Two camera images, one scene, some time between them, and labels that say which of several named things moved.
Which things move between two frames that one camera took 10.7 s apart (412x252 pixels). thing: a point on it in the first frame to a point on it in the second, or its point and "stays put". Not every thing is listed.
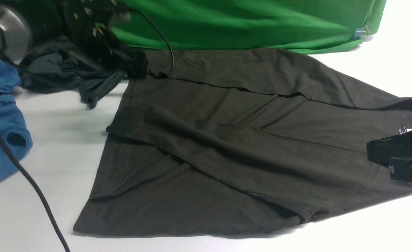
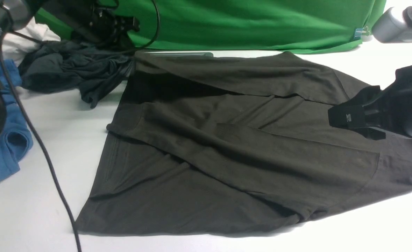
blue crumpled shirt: x=0 y=79 stays put
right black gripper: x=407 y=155 to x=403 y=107
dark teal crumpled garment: x=58 y=64 stays put
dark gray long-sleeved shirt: x=242 y=142 stays put
